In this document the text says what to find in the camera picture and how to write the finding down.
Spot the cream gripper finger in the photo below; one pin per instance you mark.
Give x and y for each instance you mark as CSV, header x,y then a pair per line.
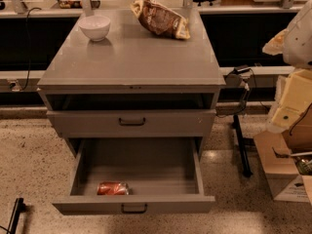
x,y
275,45
293,97

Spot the red coke can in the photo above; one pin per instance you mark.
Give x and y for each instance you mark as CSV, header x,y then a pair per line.
x,y
113,188

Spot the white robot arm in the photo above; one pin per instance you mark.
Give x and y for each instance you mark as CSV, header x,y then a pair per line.
x,y
295,44

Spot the grey drawer cabinet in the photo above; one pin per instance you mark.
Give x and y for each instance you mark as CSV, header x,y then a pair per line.
x,y
132,69

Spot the open grey drawer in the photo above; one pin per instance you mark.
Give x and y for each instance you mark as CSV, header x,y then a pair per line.
x,y
163,175

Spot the closed grey upper drawer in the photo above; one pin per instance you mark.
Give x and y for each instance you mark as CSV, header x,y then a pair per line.
x,y
132,123

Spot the black stand with clamp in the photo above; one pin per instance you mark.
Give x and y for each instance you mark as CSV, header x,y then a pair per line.
x,y
244,73

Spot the cardboard box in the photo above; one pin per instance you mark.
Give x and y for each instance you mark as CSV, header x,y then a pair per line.
x,y
279,154

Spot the brown chip bag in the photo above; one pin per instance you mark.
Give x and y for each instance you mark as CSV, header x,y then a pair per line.
x,y
160,20

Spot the white bowl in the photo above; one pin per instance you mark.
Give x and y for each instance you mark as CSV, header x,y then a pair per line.
x,y
95,27

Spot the black floor stand left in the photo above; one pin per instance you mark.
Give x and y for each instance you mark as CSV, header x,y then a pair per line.
x,y
18,209

